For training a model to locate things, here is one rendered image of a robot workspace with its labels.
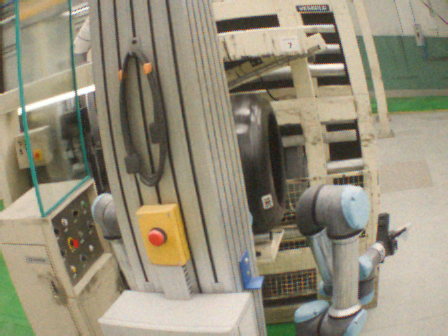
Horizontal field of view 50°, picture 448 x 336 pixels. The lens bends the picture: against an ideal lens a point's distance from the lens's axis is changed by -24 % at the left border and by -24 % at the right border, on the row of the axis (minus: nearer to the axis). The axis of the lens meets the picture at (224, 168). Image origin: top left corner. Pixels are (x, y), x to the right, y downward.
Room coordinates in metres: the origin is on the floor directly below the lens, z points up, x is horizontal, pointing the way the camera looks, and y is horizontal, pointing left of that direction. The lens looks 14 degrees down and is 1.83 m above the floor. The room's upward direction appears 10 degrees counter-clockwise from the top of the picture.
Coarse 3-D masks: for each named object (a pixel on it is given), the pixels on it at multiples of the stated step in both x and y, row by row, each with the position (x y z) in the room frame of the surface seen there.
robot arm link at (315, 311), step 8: (312, 304) 1.57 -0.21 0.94; (320, 304) 1.55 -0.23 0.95; (328, 304) 1.54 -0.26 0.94; (296, 312) 1.55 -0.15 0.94; (304, 312) 1.52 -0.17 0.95; (312, 312) 1.50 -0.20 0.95; (320, 312) 1.50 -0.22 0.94; (296, 320) 1.53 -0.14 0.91; (304, 320) 1.50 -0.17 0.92; (312, 320) 1.49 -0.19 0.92; (320, 320) 1.48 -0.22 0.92; (296, 328) 1.54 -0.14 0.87; (304, 328) 1.50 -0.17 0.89; (312, 328) 1.48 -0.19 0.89; (320, 328) 1.46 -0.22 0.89
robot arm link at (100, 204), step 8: (96, 200) 1.80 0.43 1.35; (104, 200) 1.76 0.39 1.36; (112, 200) 1.73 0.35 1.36; (96, 208) 1.77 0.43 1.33; (104, 208) 1.71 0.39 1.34; (96, 216) 1.76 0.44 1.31; (104, 224) 1.70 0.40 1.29; (104, 232) 1.75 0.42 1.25; (112, 240) 1.74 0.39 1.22; (120, 240) 1.74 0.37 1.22; (120, 248) 1.75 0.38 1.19; (120, 256) 1.76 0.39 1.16; (120, 264) 1.77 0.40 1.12; (128, 264) 1.76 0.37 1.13; (128, 272) 1.76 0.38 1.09; (128, 280) 1.77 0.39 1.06; (136, 288) 1.76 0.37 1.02
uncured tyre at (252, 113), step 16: (240, 96) 2.53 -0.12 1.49; (256, 96) 2.54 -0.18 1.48; (240, 112) 2.41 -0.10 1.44; (256, 112) 2.42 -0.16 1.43; (272, 112) 2.62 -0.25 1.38; (240, 128) 2.35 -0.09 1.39; (256, 128) 2.36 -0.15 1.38; (272, 128) 2.79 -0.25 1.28; (240, 144) 2.32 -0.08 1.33; (256, 144) 2.32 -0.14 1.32; (272, 144) 2.82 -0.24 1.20; (240, 160) 2.29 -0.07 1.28; (256, 160) 2.29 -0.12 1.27; (272, 160) 2.82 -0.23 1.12; (256, 176) 2.28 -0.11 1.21; (272, 176) 2.35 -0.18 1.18; (256, 192) 2.28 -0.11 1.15; (272, 192) 2.33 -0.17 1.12; (256, 208) 2.30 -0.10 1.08; (272, 208) 2.34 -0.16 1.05; (256, 224) 2.35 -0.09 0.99; (272, 224) 2.40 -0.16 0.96
